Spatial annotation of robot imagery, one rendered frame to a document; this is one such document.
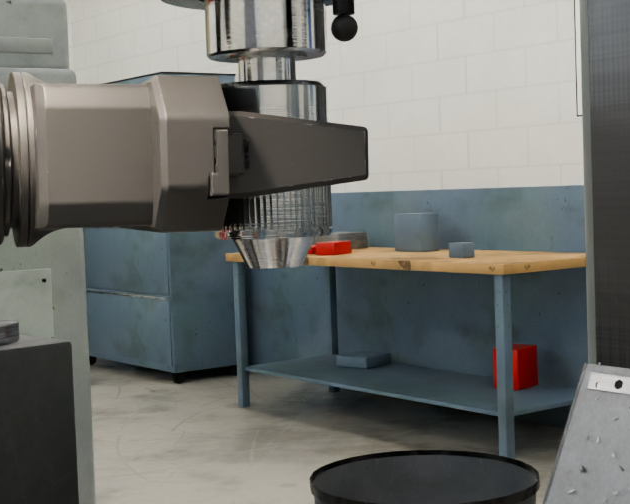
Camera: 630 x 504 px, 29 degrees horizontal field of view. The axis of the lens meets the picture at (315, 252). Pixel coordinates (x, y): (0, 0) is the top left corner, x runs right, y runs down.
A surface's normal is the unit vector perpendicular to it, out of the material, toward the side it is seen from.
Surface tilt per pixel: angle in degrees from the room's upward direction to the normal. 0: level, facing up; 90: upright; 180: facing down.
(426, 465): 87
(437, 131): 90
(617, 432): 64
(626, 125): 90
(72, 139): 90
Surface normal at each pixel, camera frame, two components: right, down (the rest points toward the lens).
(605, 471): -0.73, -0.38
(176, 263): 0.59, 0.02
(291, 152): 0.31, 0.04
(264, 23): 0.04, 0.05
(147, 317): -0.80, 0.06
